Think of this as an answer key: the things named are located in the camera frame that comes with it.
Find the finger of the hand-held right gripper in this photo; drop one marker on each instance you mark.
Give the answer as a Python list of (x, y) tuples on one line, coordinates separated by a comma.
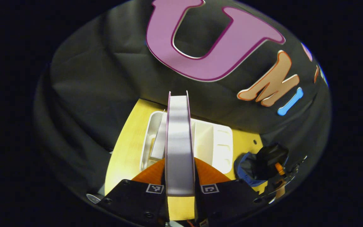
[(280, 168)]

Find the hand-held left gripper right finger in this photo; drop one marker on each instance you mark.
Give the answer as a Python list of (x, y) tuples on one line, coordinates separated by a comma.
[(225, 201)]

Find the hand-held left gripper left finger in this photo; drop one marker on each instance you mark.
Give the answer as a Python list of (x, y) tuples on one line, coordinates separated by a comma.
[(137, 201)]

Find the blue schoolbag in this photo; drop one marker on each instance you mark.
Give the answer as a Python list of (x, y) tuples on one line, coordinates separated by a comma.
[(247, 170)]

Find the white bookshelf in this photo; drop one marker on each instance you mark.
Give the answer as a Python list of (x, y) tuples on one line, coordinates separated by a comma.
[(213, 142)]

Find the pink book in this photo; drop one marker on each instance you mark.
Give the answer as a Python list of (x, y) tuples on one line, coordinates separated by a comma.
[(180, 145)]

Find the black backdrop cloth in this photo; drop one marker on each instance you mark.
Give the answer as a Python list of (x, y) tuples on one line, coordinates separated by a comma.
[(106, 78)]

